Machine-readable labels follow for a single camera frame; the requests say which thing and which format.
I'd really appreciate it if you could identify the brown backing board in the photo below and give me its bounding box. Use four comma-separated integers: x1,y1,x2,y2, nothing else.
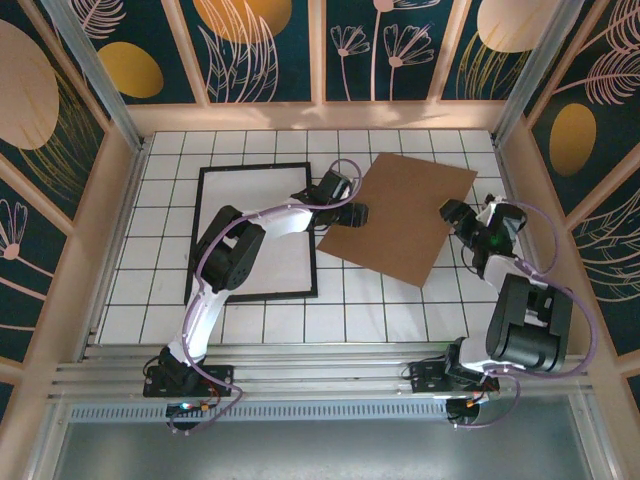
317,152,480,290

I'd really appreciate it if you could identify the black picture frame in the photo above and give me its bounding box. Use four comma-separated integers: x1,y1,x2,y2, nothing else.
183,160,320,304

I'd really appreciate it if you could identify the small controller board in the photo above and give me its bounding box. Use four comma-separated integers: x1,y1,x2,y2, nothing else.
167,399,224,417
447,394,489,426

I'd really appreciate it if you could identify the grey metal sheet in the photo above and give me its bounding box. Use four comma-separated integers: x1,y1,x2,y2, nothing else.
49,422,601,480

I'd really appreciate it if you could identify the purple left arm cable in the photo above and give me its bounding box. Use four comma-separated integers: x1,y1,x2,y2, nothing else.
169,158,364,436

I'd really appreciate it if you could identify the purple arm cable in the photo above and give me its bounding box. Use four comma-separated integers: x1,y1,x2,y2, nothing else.
449,202,599,431
169,158,364,436

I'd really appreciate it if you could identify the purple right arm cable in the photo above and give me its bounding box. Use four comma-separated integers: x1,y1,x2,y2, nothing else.
449,202,599,431

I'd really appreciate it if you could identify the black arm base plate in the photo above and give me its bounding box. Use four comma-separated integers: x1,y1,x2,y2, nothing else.
409,360,501,396
143,363,236,399

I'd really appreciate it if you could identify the aluminium table edge rail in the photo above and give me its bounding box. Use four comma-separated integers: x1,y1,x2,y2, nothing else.
49,342,591,401

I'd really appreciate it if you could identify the aluminium corner post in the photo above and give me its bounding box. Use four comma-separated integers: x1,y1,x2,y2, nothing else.
42,0,149,151
492,0,586,146

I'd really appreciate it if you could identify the grey slotted cable duct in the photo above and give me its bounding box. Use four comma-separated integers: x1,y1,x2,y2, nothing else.
67,402,451,424

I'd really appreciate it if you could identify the aluminium side rail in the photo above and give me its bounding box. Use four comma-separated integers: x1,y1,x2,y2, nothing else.
79,144,149,361

